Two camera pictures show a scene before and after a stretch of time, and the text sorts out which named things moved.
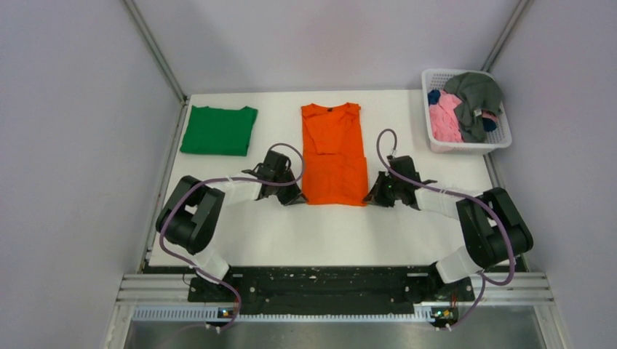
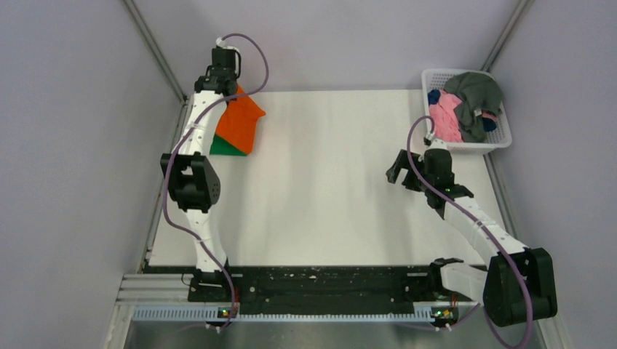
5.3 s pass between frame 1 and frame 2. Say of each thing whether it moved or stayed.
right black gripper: moved
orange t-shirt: moved
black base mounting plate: stayed
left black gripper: moved
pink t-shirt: stayed
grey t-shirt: stayed
